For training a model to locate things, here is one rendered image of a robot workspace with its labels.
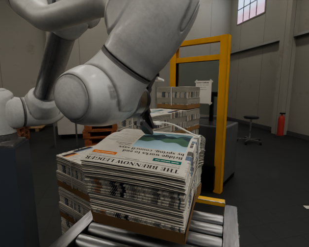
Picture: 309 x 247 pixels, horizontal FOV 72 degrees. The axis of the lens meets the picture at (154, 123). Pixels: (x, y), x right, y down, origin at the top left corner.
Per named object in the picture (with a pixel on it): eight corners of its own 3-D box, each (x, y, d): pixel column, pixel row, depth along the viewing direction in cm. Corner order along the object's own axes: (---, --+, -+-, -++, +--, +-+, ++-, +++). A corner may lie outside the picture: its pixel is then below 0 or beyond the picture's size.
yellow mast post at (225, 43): (212, 192, 263) (220, 35, 232) (215, 189, 270) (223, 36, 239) (219, 194, 257) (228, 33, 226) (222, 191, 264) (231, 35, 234)
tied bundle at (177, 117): (138, 133, 212) (138, 110, 208) (156, 128, 235) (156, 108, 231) (169, 138, 189) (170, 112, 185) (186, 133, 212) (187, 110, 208)
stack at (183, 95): (155, 197, 249) (156, 86, 227) (169, 188, 272) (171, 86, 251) (184, 209, 226) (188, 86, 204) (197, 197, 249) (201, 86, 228)
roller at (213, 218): (116, 206, 97) (118, 195, 97) (225, 228, 81) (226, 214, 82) (111, 208, 92) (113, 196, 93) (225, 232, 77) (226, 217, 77)
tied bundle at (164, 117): (116, 138, 189) (115, 112, 185) (138, 133, 212) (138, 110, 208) (150, 145, 166) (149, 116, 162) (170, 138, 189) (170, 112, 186)
